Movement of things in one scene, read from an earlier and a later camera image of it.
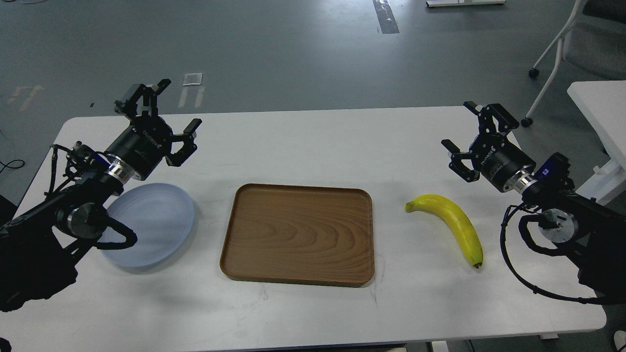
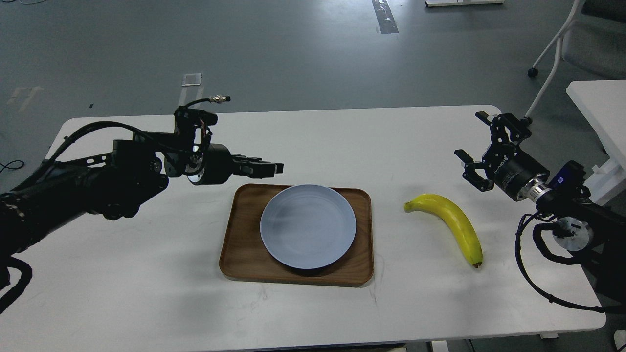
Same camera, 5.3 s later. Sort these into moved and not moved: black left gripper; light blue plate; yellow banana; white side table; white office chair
Moved: black left gripper; light blue plate
Not moved: white side table; yellow banana; white office chair
